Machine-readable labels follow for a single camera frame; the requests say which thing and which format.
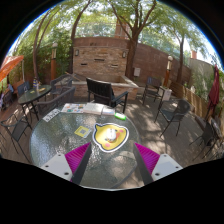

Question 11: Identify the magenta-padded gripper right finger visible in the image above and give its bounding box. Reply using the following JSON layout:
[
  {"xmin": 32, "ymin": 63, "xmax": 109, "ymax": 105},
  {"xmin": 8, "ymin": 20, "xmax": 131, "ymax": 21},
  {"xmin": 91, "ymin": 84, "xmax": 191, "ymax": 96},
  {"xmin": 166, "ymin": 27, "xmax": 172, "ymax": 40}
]
[{"xmin": 132, "ymin": 142, "xmax": 184, "ymax": 186}]

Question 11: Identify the pale thin booklet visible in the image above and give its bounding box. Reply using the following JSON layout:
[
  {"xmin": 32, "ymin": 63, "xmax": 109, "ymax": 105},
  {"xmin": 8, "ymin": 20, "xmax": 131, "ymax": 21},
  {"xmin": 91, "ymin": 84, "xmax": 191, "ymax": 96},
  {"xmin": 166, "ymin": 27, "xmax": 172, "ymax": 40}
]
[{"xmin": 101, "ymin": 106, "xmax": 116, "ymax": 116}]

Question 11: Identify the white sign with black print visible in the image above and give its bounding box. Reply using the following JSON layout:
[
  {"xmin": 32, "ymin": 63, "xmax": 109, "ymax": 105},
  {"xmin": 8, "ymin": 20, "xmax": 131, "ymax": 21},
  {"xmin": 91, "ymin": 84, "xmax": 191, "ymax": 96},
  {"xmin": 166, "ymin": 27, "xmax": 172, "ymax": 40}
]
[{"xmin": 42, "ymin": 108, "xmax": 62, "ymax": 123}]

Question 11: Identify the person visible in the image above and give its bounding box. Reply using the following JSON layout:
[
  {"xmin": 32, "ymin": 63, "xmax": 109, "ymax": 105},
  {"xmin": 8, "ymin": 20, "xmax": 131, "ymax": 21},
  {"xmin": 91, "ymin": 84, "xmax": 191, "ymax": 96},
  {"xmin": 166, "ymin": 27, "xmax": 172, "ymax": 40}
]
[{"xmin": 2, "ymin": 83, "xmax": 14, "ymax": 101}]

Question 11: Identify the white open book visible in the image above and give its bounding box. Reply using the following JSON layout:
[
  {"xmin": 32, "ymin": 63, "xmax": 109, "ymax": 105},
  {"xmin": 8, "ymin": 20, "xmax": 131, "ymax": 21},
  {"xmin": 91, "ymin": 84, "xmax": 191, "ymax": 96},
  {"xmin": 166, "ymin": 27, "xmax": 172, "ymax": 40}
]
[{"xmin": 82, "ymin": 102, "xmax": 105, "ymax": 116}]

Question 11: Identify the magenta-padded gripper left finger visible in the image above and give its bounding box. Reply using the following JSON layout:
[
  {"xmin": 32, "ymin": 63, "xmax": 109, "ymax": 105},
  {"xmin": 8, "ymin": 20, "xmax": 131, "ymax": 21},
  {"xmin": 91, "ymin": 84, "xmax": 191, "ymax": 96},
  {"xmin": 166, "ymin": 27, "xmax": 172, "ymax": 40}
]
[{"xmin": 40, "ymin": 142, "xmax": 93, "ymax": 185}]

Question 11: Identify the yellow duck-shaped mouse pad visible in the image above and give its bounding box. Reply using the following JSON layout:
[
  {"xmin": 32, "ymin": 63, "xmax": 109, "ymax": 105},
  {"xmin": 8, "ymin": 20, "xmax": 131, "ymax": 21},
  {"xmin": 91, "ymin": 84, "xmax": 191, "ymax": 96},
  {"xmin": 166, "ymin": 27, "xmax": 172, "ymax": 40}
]
[{"xmin": 91, "ymin": 122, "xmax": 130, "ymax": 154}]

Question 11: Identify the grey wicker armchair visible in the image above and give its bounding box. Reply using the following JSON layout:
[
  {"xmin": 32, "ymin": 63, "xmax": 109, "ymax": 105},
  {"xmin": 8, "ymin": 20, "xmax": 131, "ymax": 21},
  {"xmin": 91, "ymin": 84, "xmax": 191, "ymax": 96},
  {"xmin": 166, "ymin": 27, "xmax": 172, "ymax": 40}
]
[
  {"xmin": 49, "ymin": 73, "xmax": 75, "ymax": 98},
  {"xmin": 35, "ymin": 86, "xmax": 76, "ymax": 116}
]

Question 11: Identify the dark metal patio chair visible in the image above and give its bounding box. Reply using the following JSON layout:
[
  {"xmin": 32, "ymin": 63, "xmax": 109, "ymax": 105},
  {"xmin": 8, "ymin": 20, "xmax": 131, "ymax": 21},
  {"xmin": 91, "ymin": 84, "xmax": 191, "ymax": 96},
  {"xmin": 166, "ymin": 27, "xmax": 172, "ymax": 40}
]
[{"xmin": 189, "ymin": 114, "xmax": 224, "ymax": 158}]

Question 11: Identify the red closed parasol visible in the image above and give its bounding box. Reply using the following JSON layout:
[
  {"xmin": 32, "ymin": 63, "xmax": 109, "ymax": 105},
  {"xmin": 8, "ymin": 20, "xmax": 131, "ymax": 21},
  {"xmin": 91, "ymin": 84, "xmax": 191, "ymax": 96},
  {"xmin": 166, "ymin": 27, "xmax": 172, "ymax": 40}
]
[{"xmin": 208, "ymin": 64, "xmax": 221, "ymax": 111}]

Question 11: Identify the orange lamp post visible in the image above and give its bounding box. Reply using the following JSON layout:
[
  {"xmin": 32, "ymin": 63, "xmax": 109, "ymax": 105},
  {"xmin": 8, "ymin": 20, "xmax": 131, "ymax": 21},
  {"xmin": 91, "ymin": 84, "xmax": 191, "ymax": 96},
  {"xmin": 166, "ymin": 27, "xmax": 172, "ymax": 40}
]
[
  {"xmin": 50, "ymin": 42, "xmax": 59, "ymax": 81},
  {"xmin": 163, "ymin": 55, "xmax": 174, "ymax": 88}
]

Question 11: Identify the colourful printed leaflet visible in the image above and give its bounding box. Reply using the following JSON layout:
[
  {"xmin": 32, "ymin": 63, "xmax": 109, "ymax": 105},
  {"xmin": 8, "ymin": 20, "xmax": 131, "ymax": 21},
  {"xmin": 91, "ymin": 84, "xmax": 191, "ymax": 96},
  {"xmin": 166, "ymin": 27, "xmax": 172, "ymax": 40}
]
[{"xmin": 60, "ymin": 102, "xmax": 87, "ymax": 114}]

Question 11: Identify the orange parasol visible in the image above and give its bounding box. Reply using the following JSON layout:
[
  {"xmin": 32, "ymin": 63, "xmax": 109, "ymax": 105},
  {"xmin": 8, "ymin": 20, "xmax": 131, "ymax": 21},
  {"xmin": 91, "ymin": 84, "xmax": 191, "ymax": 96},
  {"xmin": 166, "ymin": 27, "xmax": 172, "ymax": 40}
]
[{"xmin": 0, "ymin": 55, "xmax": 25, "ymax": 83}]

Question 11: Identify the grey mesh metal chair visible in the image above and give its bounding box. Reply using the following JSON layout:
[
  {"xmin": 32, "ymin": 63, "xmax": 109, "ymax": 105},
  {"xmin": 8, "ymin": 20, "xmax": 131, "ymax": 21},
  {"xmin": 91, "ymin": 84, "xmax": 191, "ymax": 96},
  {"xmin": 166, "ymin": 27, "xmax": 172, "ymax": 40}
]
[{"xmin": 0, "ymin": 113, "xmax": 33, "ymax": 164}]

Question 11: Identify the blue mesh chair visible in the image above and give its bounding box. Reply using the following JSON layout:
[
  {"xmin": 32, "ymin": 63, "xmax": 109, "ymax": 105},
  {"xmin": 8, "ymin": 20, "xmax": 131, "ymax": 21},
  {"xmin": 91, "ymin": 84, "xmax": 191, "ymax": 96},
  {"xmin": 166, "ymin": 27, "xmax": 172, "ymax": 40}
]
[{"xmin": 16, "ymin": 81, "xmax": 32, "ymax": 98}]

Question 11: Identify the brown-trunked tree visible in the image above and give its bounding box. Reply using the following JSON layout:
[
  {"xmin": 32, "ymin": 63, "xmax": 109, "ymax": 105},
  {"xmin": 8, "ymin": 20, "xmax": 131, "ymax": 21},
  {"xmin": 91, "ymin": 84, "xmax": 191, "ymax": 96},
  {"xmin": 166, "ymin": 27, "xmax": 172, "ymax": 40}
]
[
  {"xmin": 31, "ymin": 9, "xmax": 56, "ymax": 81},
  {"xmin": 106, "ymin": 0, "xmax": 158, "ymax": 80}
]

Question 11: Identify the yellow square code card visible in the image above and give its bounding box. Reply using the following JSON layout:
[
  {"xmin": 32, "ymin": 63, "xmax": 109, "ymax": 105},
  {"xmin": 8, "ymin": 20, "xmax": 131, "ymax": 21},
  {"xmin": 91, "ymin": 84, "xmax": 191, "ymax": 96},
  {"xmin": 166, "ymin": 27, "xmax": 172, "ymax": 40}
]
[{"xmin": 73, "ymin": 125, "xmax": 92, "ymax": 139}]

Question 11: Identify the black slatted wooden chair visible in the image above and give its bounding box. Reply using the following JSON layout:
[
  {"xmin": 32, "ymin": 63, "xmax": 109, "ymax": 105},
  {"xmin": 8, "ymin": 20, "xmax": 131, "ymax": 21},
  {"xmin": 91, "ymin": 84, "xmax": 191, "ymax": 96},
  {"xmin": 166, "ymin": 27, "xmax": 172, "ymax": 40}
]
[{"xmin": 85, "ymin": 77, "xmax": 130, "ymax": 114}]

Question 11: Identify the white computer mouse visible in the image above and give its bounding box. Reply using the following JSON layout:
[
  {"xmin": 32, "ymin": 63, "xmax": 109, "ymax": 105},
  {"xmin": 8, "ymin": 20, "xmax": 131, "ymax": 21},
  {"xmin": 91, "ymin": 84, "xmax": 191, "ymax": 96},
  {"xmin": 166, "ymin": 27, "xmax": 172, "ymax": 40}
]
[{"xmin": 104, "ymin": 128, "xmax": 118, "ymax": 143}]

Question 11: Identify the dark slatted metal chair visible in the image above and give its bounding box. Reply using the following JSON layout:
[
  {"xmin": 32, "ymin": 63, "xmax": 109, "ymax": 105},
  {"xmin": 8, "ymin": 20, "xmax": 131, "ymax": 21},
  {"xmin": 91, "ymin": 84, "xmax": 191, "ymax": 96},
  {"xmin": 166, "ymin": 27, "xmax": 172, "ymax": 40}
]
[{"xmin": 142, "ymin": 76, "xmax": 164, "ymax": 106}]

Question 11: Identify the dark mesh round-backed chair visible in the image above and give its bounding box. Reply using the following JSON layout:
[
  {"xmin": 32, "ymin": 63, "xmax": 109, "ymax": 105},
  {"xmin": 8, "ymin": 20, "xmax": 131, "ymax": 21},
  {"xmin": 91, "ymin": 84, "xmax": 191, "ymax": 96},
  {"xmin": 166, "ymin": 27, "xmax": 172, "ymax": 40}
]
[{"xmin": 154, "ymin": 98, "xmax": 192, "ymax": 138}]

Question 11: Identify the dark round patio table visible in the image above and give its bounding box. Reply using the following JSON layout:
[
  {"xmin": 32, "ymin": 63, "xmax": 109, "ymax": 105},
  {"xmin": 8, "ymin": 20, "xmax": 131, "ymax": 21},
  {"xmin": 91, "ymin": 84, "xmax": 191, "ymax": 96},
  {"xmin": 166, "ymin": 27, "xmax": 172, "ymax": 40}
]
[{"xmin": 17, "ymin": 84, "xmax": 53, "ymax": 121}]

